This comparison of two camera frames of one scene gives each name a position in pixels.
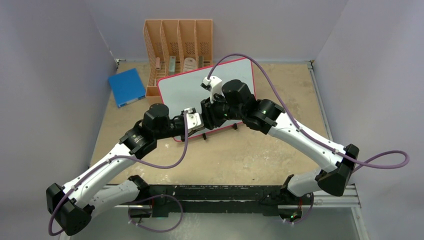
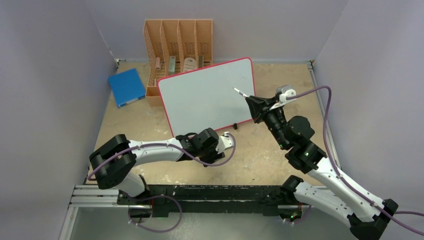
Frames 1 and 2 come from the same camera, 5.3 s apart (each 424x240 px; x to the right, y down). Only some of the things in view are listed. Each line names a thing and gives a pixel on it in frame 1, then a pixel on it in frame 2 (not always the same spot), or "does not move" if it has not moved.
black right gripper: (209, 117) → (256, 105)
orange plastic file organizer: (175, 46) does not move
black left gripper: (182, 115) → (215, 155)
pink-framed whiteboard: (182, 92) does not move
